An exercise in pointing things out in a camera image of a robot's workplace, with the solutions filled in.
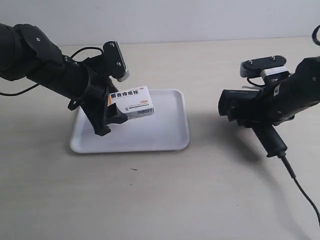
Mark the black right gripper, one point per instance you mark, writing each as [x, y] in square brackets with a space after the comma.
[272, 105]

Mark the white red medicine box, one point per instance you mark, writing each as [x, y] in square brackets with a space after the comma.
[135, 102]

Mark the black handheld barcode scanner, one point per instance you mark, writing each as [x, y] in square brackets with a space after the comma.
[267, 135]

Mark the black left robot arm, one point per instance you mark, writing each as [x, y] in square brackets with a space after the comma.
[26, 52]

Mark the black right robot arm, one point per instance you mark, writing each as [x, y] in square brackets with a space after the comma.
[308, 72]

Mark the white plastic tray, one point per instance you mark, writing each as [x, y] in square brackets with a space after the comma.
[166, 130]

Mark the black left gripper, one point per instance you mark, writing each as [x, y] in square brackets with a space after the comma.
[94, 99]

